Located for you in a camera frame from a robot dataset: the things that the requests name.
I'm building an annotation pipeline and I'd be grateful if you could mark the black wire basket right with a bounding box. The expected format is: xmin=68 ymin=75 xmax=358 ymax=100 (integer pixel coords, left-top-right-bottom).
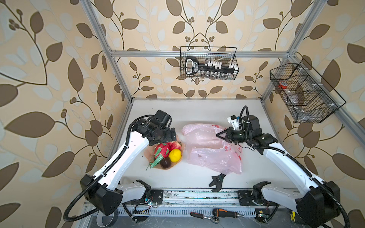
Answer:
xmin=270 ymin=59 xmax=346 ymax=124

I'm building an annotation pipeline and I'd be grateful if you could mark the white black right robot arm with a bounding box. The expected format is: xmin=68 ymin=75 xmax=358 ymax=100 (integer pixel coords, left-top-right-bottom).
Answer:
xmin=216 ymin=106 xmax=351 ymax=228

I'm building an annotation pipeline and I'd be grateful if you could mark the yellow black tape measure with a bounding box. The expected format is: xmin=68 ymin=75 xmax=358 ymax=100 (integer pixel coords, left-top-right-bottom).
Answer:
xmin=290 ymin=211 xmax=297 ymax=223

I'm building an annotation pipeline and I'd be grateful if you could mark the peach fruit plate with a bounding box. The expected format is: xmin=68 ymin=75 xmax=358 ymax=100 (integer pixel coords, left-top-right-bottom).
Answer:
xmin=143 ymin=136 xmax=184 ymax=171

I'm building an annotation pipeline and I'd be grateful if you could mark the black wire basket centre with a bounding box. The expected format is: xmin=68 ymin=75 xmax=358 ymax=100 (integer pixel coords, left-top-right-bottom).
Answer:
xmin=180 ymin=46 xmax=239 ymax=80

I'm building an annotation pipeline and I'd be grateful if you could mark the black socket set holder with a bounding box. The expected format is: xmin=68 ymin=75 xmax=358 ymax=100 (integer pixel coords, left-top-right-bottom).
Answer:
xmin=183 ymin=57 xmax=239 ymax=76

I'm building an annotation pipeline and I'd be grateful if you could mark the red dragon fruit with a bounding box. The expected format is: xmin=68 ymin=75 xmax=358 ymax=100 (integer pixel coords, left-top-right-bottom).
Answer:
xmin=146 ymin=143 xmax=170 ymax=169

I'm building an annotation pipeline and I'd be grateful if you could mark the black ratchet wrench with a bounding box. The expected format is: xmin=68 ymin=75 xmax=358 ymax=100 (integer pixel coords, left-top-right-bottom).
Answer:
xmin=190 ymin=212 xmax=220 ymax=224

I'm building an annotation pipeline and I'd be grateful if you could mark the pink plastic bag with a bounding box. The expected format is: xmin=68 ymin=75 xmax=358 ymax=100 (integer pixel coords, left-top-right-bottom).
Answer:
xmin=182 ymin=123 xmax=242 ymax=175

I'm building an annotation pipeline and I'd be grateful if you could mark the black tape roll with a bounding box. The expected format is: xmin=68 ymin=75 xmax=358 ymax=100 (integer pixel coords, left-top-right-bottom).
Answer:
xmin=96 ymin=210 xmax=118 ymax=228

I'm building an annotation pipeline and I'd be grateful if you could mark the yellow lemon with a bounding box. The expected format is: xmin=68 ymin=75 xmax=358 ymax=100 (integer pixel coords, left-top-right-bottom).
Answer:
xmin=168 ymin=149 xmax=182 ymax=163

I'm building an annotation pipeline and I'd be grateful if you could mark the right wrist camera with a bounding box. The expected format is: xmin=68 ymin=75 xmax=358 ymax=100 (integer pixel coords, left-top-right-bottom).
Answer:
xmin=227 ymin=115 xmax=242 ymax=131

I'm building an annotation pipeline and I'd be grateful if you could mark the dark purple mangosteen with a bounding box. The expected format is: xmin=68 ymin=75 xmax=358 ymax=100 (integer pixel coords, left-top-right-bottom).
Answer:
xmin=160 ymin=157 xmax=172 ymax=169

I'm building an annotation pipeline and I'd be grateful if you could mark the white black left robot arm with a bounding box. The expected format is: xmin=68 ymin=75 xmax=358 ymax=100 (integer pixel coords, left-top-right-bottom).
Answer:
xmin=63 ymin=110 xmax=176 ymax=222

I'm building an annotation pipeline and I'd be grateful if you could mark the black wire basket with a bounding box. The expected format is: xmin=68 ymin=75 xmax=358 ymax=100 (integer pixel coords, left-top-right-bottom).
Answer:
xmin=270 ymin=59 xmax=346 ymax=124
xmin=180 ymin=46 xmax=239 ymax=80

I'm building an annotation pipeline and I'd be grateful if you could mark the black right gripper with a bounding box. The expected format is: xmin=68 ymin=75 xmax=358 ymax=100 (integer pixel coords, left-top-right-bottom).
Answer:
xmin=216 ymin=126 xmax=252 ymax=144

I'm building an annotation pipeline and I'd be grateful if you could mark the orange black screwdriver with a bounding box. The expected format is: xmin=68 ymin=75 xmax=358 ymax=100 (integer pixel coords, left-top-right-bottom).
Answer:
xmin=213 ymin=209 xmax=244 ymax=219

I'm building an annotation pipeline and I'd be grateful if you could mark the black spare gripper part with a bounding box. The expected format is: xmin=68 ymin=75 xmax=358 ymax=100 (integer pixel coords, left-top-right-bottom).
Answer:
xmin=209 ymin=173 xmax=226 ymax=192

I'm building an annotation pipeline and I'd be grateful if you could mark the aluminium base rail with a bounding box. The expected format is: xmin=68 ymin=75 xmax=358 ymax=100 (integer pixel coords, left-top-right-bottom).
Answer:
xmin=75 ymin=188 xmax=307 ymax=228

